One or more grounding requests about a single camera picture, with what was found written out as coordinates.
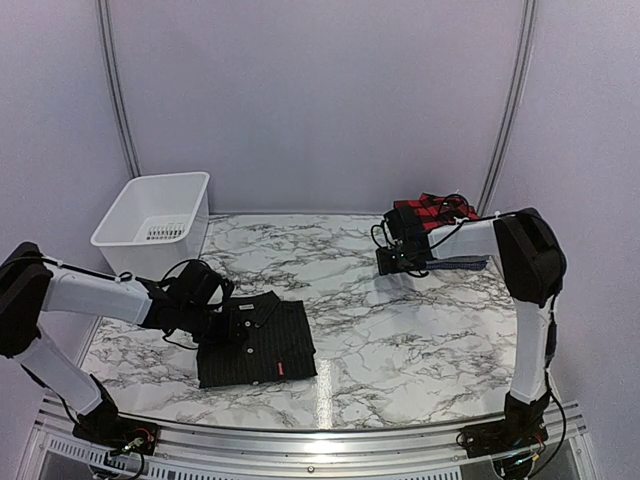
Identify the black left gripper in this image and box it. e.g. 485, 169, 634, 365
179, 301, 248, 346

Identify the black pinstripe long sleeve shirt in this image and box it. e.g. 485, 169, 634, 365
196, 291, 317, 389

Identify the red black plaid shirt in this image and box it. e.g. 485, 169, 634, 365
393, 193, 479, 232

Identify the blue shirt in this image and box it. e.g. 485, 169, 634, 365
424, 256, 488, 271

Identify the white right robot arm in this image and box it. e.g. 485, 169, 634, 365
376, 206, 567, 448

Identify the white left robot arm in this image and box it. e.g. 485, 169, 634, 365
1, 242, 243, 445

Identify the white plastic bin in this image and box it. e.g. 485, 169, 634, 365
91, 172, 210, 280

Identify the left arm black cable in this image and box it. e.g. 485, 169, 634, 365
0, 254, 236, 351

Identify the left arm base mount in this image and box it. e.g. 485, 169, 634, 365
72, 417, 160, 456

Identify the aluminium front rail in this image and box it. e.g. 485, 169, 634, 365
17, 395, 600, 479

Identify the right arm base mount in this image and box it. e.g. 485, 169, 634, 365
456, 419, 548, 458

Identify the right aluminium wall post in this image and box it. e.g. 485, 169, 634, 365
477, 0, 539, 214

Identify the aluminium wall post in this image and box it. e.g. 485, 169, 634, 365
477, 0, 539, 214
95, 0, 142, 179

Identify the left aluminium wall post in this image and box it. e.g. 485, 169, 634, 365
95, 0, 142, 179

